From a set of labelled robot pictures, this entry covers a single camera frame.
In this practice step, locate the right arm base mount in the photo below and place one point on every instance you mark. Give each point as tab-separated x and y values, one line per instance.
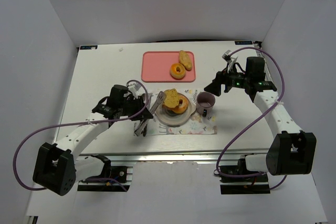
242	185

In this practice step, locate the oblong bread roll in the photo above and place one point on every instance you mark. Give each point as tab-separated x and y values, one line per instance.
185	60

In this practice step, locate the brown toast bread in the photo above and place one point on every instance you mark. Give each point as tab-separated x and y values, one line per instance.
172	98

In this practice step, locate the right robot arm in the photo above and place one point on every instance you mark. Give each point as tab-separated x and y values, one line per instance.
292	150

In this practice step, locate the ceramic plate with blue rings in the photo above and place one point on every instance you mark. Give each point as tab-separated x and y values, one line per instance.
172	119

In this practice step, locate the floral placemat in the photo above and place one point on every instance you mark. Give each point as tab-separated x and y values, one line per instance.
195	125

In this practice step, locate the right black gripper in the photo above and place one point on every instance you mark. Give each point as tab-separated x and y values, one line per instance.
221	82

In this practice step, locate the orange glazed donut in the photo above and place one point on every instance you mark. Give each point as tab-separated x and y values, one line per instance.
177	71

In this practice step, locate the metal knife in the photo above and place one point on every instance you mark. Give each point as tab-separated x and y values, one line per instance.
144	132

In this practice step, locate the sugared donut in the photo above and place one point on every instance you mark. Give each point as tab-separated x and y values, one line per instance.
182	106

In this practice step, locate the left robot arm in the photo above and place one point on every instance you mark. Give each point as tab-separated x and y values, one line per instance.
58	166

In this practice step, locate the mauve mug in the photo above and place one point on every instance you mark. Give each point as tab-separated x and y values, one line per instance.
204	103

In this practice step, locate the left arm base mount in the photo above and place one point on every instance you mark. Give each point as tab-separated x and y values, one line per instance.
113	174

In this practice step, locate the pink tray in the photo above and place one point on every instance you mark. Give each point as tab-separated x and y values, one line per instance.
156	67

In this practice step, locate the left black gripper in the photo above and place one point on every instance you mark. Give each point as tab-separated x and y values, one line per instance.
142	106

